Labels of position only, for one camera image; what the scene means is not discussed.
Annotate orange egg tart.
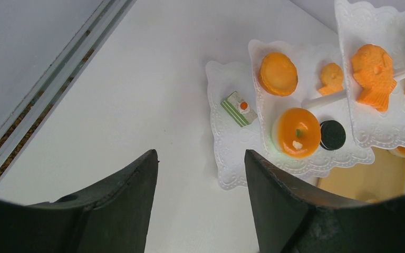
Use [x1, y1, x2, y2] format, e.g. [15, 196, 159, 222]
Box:
[257, 52, 298, 96]

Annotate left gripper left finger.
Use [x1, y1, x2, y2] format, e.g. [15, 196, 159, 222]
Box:
[0, 149, 159, 252]

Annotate orange donut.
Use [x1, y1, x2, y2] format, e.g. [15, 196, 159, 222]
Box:
[388, 146, 405, 158]
[271, 108, 321, 159]

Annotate orange fish cookie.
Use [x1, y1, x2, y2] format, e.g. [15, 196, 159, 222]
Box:
[351, 44, 397, 113]
[317, 63, 344, 96]

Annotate white three-tier dessert stand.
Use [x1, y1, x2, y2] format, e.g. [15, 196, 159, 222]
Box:
[206, 1, 405, 190]

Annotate yellow serving tray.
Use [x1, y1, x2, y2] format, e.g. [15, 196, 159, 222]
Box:
[317, 148, 405, 203]

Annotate black sandwich cookie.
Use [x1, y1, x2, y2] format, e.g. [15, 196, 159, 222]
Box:
[320, 120, 346, 151]

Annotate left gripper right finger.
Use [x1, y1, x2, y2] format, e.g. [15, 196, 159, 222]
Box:
[244, 150, 405, 252]

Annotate green white cake piece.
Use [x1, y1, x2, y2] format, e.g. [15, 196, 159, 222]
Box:
[220, 91, 257, 128]

